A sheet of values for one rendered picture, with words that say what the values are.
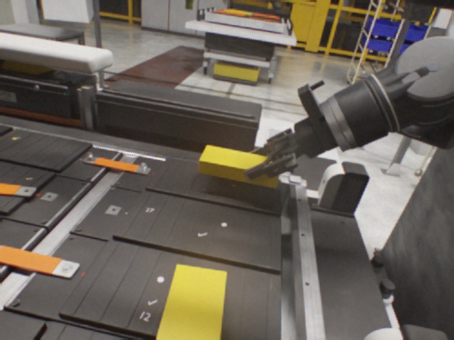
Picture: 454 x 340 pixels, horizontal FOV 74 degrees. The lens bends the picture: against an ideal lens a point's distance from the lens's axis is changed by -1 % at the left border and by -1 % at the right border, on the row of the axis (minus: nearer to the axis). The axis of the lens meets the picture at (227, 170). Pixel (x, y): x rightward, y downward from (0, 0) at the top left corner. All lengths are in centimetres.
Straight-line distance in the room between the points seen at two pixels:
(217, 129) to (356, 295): 48
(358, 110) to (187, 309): 39
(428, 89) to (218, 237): 40
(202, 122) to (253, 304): 47
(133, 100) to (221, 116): 23
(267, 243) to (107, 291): 26
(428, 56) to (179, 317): 51
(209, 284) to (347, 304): 34
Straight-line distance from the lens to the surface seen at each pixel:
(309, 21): 1007
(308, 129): 56
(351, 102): 55
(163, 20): 976
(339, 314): 67
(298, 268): 54
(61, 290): 50
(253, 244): 54
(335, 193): 87
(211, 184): 66
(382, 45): 630
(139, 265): 49
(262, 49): 505
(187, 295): 42
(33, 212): 63
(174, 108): 79
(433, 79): 55
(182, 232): 54
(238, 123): 76
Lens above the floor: 137
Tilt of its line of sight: 31 degrees down
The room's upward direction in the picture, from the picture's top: 9 degrees clockwise
